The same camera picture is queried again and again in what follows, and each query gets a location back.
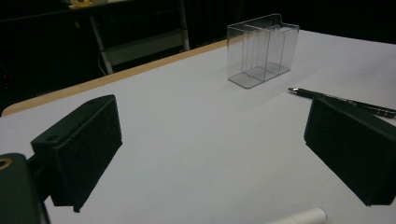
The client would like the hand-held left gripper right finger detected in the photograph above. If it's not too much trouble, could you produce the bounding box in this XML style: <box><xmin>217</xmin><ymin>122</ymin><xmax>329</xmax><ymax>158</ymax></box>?
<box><xmin>304</xmin><ymin>94</ymin><xmax>396</xmax><ymax>207</ymax></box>

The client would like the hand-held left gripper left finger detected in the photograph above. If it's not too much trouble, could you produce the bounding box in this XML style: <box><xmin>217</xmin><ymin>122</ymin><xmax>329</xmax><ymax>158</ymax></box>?
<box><xmin>30</xmin><ymin>93</ymin><xmax>123</xmax><ymax>214</ymax></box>

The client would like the black pen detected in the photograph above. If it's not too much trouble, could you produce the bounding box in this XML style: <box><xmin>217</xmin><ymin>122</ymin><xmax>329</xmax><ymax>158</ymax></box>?
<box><xmin>288</xmin><ymin>87</ymin><xmax>396</xmax><ymax>119</ymax></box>

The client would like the slim white pen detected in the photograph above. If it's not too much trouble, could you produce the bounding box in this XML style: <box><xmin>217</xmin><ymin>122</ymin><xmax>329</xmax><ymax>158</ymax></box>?
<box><xmin>265</xmin><ymin>207</ymin><xmax>328</xmax><ymax>224</ymax></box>

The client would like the clear plastic organizer box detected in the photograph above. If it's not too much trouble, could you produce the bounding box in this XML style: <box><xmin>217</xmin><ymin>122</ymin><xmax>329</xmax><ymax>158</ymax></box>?
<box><xmin>226</xmin><ymin>13</ymin><xmax>301</xmax><ymax>90</ymax></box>

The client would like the yellow object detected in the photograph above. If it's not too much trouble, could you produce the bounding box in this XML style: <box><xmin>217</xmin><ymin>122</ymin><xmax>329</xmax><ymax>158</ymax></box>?
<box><xmin>68</xmin><ymin>0</ymin><xmax>94</xmax><ymax>7</ymax></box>

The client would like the white cable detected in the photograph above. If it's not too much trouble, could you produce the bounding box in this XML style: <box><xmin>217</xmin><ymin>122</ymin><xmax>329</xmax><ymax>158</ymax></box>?
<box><xmin>97</xmin><ymin>51</ymin><xmax>108</xmax><ymax>76</ymax></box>

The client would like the white desk frame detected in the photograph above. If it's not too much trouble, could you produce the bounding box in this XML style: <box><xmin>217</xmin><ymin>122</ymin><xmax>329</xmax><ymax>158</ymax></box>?
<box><xmin>88</xmin><ymin>0</ymin><xmax>191</xmax><ymax>76</ymax></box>

